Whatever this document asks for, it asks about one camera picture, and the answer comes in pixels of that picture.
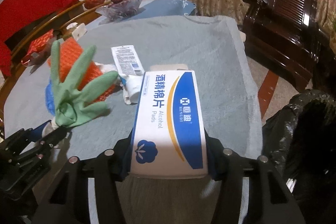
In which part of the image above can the clear glass dish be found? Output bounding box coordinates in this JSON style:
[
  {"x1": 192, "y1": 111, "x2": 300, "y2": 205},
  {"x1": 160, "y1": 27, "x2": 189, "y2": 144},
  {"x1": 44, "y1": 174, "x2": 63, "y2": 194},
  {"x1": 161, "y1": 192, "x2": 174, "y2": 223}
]
[{"x1": 26, "y1": 38, "x2": 63, "y2": 75}]

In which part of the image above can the white and blue box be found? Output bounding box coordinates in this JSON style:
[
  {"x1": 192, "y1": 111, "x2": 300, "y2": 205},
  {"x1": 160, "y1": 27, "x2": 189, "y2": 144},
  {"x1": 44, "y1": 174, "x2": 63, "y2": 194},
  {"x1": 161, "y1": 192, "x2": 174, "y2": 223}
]
[{"x1": 130, "y1": 64, "x2": 210, "y2": 179}]

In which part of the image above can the blue crumpled plastic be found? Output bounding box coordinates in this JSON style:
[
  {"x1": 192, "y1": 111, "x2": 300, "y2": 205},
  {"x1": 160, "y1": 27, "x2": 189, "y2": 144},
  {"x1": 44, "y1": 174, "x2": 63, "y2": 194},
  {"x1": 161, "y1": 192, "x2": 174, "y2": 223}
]
[{"x1": 45, "y1": 82, "x2": 58, "y2": 116}]

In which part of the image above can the bin with black bag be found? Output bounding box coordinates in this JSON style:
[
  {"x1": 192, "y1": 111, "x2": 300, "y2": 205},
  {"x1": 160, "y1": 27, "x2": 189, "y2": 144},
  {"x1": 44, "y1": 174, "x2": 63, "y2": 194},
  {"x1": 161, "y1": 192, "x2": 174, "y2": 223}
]
[{"x1": 261, "y1": 89, "x2": 336, "y2": 224}]

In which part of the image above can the crumpled white tissue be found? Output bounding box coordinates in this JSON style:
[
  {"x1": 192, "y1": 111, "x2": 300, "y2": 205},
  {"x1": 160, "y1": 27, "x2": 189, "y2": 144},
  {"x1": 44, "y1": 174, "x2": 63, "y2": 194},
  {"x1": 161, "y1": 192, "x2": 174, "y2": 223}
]
[{"x1": 96, "y1": 63, "x2": 139, "y2": 105}]

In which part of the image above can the glass fruit bowl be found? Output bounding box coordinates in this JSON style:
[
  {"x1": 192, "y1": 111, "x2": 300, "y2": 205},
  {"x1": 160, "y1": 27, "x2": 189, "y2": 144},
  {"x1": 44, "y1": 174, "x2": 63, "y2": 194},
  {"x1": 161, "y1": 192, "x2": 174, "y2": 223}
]
[{"x1": 95, "y1": 0, "x2": 147, "y2": 21}]

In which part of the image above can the grey-blue blanket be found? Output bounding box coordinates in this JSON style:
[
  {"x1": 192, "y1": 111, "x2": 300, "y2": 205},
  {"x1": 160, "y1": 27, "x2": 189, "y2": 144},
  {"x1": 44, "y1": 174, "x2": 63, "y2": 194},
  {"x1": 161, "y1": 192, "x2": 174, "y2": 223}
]
[{"x1": 4, "y1": 15, "x2": 263, "y2": 224}]

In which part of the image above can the beige tissue box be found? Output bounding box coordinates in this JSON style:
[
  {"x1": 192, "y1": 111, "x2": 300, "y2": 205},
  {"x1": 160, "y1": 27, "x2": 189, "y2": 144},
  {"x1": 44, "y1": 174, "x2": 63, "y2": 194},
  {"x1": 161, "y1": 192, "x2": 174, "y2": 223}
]
[{"x1": 67, "y1": 23, "x2": 87, "y2": 40}]

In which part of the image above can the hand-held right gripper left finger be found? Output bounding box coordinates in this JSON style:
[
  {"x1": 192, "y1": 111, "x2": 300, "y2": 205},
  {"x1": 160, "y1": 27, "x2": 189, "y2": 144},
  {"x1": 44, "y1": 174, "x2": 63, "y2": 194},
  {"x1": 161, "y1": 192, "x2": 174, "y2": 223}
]
[{"x1": 33, "y1": 132, "x2": 134, "y2": 224}]

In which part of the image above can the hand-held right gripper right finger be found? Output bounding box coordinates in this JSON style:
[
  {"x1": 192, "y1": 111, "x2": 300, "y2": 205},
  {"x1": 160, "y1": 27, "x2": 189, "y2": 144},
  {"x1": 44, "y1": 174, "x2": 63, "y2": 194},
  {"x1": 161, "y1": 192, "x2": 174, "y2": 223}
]
[{"x1": 205, "y1": 130, "x2": 306, "y2": 224}]

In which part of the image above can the green glove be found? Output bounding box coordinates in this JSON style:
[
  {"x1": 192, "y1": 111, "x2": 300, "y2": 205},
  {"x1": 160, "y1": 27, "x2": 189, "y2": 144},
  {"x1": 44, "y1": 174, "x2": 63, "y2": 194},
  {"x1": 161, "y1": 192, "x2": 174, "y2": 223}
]
[{"x1": 43, "y1": 40, "x2": 119, "y2": 135}]

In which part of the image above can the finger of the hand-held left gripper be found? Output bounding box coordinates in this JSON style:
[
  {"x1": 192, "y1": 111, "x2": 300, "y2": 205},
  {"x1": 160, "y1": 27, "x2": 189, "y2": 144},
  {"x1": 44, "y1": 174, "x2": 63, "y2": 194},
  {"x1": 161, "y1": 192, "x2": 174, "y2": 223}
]
[
  {"x1": 4, "y1": 120, "x2": 53, "y2": 154},
  {"x1": 17, "y1": 126, "x2": 71, "y2": 161}
]

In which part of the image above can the wooden television cabinet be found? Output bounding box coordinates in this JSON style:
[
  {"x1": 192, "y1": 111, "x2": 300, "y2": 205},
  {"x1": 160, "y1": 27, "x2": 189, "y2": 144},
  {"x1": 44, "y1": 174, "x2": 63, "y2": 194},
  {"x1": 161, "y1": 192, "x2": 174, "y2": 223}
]
[{"x1": 0, "y1": 0, "x2": 111, "y2": 98}]

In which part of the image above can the dark wooden armchair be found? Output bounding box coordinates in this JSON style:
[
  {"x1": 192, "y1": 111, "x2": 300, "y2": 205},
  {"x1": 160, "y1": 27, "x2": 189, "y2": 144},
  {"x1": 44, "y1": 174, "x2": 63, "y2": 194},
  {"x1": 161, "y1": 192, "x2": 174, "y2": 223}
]
[{"x1": 238, "y1": 0, "x2": 331, "y2": 93}]

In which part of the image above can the red patterned gift box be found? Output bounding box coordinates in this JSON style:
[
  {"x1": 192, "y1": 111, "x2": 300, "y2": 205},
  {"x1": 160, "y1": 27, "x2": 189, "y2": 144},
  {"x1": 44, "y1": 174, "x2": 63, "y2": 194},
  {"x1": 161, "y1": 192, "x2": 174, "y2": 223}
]
[{"x1": 22, "y1": 30, "x2": 54, "y2": 64}]

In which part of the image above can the white squeeze tube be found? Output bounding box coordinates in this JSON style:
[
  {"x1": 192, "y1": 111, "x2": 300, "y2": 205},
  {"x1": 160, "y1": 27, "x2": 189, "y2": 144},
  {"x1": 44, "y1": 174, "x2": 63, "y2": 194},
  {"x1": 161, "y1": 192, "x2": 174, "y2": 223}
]
[{"x1": 111, "y1": 45, "x2": 146, "y2": 100}]

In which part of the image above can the red woven basket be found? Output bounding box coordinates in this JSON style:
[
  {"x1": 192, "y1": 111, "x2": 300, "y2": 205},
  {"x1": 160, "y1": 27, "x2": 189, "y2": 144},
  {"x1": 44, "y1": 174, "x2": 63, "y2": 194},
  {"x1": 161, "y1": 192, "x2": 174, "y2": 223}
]
[{"x1": 84, "y1": 0, "x2": 105, "y2": 9}]

